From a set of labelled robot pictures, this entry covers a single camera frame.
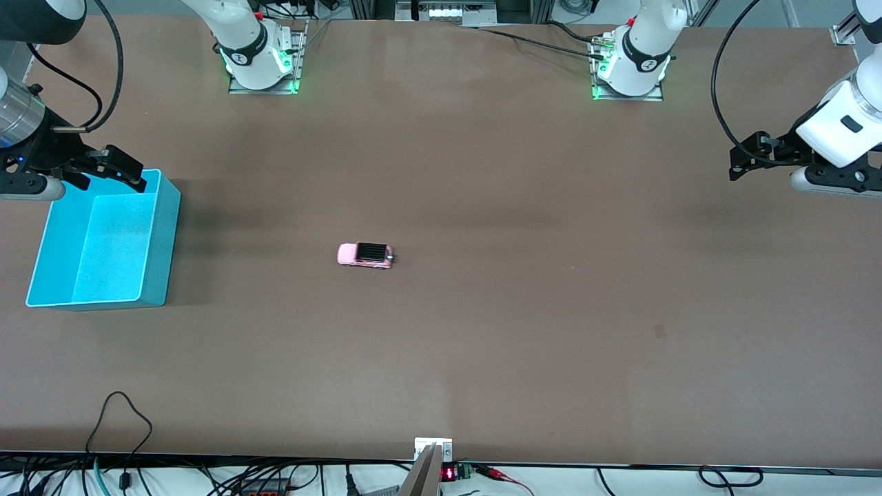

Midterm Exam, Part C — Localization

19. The pink jeep toy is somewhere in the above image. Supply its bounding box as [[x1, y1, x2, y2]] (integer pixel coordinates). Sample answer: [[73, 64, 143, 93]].
[[337, 242, 396, 270]]

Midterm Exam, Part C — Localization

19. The cyan plastic bin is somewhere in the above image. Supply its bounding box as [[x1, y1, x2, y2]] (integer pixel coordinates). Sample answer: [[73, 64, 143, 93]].
[[25, 168, 182, 311]]

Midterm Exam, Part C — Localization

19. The red clip lead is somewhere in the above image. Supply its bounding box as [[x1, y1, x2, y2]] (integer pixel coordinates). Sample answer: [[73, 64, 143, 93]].
[[475, 465, 535, 495]]

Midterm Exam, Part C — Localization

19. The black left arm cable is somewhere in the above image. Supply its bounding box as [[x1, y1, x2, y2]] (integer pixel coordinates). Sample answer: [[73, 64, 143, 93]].
[[712, 0, 814, 166]]

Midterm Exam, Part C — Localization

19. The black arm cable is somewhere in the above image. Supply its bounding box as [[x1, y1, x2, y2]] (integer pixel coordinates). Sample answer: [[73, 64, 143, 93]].
[[712, 0, 814, 166], [26, 0, 125, 133]]

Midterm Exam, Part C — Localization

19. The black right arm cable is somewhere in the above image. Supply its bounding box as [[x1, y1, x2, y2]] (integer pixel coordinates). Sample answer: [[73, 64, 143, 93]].
[[26, 0, 125, 133]]

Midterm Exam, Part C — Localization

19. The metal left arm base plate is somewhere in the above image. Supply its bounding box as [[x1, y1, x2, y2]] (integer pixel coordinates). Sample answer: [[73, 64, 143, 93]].
[[591, 33, 664, 103]]

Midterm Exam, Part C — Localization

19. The aluminium corner bracket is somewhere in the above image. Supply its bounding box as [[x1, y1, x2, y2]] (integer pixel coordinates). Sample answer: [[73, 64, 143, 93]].
[[830, 12, 862, 46]]

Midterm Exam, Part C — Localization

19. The thick black table cable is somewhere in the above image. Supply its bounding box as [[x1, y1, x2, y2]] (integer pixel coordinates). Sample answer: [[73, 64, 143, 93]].
[[548, 21, 614, 43]]

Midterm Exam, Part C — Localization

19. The thin black table cable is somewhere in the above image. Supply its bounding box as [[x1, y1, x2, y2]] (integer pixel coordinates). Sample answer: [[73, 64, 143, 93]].
[[475, 26, 607, 59]]

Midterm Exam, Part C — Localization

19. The black looped cable with ferrite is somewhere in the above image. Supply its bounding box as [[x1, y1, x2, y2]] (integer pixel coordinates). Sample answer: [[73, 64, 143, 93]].
[[84, 391, 154, 491]]

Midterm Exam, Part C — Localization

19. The black coiled cable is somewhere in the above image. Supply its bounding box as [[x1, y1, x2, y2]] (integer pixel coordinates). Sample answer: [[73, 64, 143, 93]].
[[698, 466, 764, 488]]

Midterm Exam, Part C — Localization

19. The aluminium frame with light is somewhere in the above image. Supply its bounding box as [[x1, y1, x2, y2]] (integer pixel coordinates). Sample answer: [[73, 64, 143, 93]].
[[395, 0, 498, 27]]

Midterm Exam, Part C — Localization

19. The white mounting bracket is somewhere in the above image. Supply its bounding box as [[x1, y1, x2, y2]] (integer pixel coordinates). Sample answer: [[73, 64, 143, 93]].
[[414, 437, 453, 461]]

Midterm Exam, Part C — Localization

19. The grey aluminium camera bar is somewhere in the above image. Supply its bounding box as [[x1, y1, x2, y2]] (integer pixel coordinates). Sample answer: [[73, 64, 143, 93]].
[[398, 444, 442, 496]]

